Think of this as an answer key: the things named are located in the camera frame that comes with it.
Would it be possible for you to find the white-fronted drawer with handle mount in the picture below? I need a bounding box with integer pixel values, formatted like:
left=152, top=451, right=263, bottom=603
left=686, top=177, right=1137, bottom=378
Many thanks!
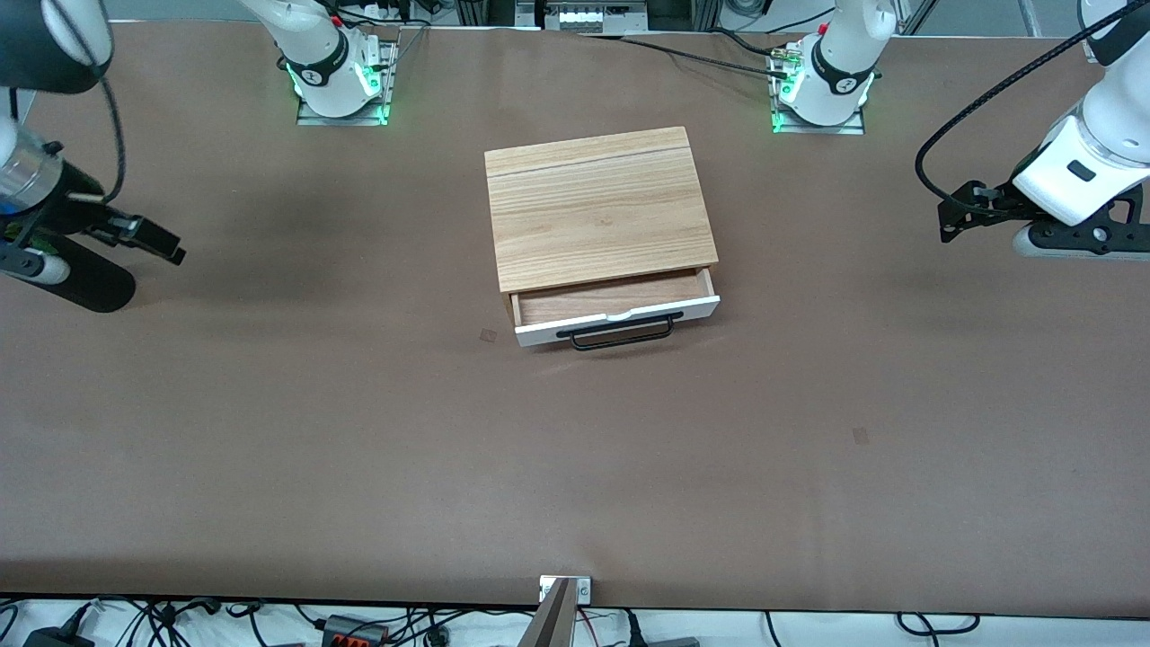
left=509, top=267, right=722, bottom=350

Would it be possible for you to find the black metal drawer handle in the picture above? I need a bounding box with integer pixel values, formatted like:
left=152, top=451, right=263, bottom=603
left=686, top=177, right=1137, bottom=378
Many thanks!
left=556, top=311, right=685, bottom=352

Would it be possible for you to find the light wooden drawer cabinet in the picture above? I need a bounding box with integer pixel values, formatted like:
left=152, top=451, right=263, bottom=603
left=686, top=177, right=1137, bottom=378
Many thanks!
left=483, top=126, right=721, bottom=326

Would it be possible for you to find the black cylindrical vase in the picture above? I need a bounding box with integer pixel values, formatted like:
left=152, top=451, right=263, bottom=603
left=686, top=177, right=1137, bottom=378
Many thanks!
left=18, top=234, right=137, bottom=314

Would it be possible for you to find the black power adapter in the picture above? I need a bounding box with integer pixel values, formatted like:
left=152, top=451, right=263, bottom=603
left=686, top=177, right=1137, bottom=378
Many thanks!
left=22, top=624, right=96, bottom=647

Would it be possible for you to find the white power strip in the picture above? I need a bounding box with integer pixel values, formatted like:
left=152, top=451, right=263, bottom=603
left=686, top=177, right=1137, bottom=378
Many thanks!
left=516, top=0, right=623, bottom=36

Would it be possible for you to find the orange and black connector box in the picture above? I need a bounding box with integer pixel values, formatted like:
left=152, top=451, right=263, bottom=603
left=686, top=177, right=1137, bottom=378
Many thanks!
left=322, top=614, right=390, bottom=647

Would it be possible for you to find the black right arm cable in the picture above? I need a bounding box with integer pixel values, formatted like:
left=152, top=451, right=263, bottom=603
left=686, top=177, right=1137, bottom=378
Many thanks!
left=67, top=76, right=126, bottom=206

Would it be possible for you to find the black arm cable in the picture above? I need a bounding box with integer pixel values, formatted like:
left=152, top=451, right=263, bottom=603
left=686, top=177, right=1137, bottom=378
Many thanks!
left=915, top=0, right=1133, bottom=209
left=67, top=76, right=126, bottom=206

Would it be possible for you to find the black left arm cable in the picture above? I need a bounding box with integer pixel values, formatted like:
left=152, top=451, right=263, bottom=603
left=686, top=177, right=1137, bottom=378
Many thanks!
left=915, top=0, right=1133, bottom=209

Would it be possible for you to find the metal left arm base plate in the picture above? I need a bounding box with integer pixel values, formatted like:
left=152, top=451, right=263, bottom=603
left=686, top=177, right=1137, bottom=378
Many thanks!
left=771, top=54, right=867, bottom=137

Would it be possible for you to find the short black table cable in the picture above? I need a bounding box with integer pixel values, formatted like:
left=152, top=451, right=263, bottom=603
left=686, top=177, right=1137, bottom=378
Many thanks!
left=705, top=29, right=779, bottom=58

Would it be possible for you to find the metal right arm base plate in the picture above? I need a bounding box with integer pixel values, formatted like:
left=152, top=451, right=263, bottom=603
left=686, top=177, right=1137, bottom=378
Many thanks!
left=296, top=39, right=399, bottom=127

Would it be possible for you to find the long black table cable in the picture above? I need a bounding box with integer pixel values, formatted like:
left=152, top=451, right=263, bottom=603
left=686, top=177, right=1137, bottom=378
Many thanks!
left=618, top=36, right=793, bottom=78

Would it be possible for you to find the looped black floor cable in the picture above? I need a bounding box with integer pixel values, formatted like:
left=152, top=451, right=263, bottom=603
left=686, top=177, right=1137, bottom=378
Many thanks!
left=897, top=612, right=982, bottom=636

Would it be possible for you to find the small metal edge bracket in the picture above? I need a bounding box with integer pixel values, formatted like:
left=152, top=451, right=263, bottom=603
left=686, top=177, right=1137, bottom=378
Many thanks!
left=538, top=575, right=593, bottom=605

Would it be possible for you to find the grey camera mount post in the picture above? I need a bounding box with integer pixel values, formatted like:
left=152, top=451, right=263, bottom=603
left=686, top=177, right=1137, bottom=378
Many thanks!
left=516, top=579, right=576, bottom=647

